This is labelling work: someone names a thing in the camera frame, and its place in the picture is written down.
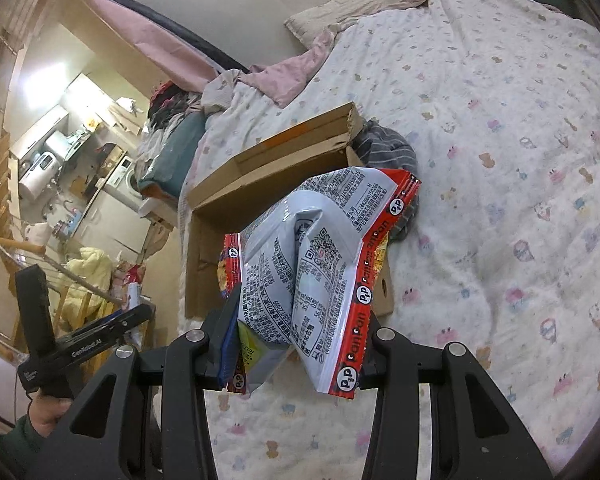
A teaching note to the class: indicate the beige pillow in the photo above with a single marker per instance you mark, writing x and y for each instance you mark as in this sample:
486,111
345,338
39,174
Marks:
330,15

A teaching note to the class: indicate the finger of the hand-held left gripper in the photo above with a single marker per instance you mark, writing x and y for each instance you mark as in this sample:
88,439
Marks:
130,320

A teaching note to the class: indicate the grey striped cloth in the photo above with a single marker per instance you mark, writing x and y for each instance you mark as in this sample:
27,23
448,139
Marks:
385,152

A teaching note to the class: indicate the ceiling lamp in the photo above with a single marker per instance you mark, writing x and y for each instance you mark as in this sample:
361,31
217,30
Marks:
45,77

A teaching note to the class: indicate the white washing machine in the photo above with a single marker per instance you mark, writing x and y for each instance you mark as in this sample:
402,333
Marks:
125,180

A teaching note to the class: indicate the white wall cabinet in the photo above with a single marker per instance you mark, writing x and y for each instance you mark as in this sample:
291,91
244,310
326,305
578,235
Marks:
40,127

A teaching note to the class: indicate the large red white snack packet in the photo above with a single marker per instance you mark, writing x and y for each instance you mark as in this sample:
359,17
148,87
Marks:
320,260

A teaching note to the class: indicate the small white table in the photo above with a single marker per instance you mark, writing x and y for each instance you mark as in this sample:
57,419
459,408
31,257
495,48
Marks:
157,212

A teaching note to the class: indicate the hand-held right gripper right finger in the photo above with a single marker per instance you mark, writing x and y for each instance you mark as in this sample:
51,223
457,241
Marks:
380,352

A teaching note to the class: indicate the pink curtain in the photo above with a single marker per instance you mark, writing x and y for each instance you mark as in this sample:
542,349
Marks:
145,35

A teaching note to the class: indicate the wooden rack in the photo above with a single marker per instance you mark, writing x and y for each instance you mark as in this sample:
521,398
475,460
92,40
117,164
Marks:
15,244

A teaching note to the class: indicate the yellow cloth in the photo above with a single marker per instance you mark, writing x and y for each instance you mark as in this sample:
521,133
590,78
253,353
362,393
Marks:
87,265

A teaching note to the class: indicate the person's left forearm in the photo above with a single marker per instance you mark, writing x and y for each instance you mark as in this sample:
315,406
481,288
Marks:
15,452

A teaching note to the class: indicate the person's left hand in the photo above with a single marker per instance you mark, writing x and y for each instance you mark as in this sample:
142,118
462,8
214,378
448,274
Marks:
45,415

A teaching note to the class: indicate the brown cardboard box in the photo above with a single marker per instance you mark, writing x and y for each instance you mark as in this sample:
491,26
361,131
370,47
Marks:
215,260

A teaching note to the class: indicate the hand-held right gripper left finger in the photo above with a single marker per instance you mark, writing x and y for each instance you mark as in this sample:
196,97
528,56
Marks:
228,357

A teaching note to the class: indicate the pile of clothes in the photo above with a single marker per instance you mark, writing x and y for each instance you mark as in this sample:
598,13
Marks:
165,105

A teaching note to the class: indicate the white kitchen base cabinet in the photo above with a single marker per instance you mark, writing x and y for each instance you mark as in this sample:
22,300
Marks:
110,225

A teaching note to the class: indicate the white water heater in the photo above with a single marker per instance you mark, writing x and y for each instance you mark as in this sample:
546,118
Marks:
40,172

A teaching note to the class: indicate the pink blanket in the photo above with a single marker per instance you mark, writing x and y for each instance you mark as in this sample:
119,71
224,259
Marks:
290,75

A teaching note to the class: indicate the dark curtain edge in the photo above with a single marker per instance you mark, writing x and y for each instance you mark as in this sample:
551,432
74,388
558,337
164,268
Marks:
190,35

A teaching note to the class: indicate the silver range hood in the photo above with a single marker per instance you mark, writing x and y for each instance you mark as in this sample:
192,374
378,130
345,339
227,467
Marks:
57,145

